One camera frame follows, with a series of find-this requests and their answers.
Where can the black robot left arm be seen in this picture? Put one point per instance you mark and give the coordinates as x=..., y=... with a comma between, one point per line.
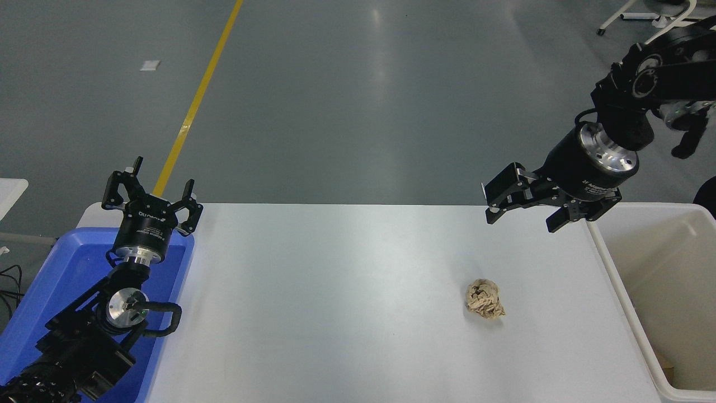
x=84, y=341

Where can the blue plastic tray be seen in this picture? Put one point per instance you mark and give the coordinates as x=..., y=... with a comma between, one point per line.
x=61, y=280

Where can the white paper scrap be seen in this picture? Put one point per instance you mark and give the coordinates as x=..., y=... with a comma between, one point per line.
x=150, y=65

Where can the tan paper ball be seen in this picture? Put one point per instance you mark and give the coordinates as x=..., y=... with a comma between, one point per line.
x=485, y=299

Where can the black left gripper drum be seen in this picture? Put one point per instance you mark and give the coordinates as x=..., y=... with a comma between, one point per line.
x=146, y=226

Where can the white frame wheeled chair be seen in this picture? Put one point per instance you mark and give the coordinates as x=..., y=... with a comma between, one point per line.
x=674, y=19

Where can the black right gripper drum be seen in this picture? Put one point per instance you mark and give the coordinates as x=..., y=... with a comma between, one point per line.
x=570, y=170

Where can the large pale plastic bin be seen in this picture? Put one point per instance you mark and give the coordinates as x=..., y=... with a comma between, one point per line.
x=665, y=280

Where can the white side table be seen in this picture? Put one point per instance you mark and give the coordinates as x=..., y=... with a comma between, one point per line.
x=10, y=196

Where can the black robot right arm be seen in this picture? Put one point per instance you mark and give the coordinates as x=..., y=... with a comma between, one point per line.
x=677, y=70

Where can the yellow floor tape line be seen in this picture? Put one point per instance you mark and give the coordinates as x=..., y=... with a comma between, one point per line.
x=195, y=106

